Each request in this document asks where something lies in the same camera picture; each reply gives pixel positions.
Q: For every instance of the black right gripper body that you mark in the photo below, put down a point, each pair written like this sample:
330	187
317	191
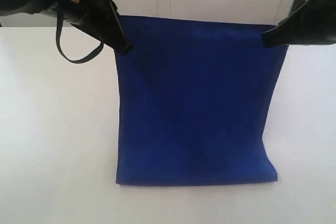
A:
322	13

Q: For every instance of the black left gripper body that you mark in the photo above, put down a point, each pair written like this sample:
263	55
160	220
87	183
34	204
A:
92	15

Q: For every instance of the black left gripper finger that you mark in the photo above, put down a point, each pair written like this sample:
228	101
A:
110	32

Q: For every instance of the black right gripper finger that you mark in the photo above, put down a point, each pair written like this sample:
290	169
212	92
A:
289	32

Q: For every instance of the blue towel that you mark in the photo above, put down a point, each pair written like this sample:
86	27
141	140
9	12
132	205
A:
194	99

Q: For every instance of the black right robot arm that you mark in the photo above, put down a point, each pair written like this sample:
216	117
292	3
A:
310	22

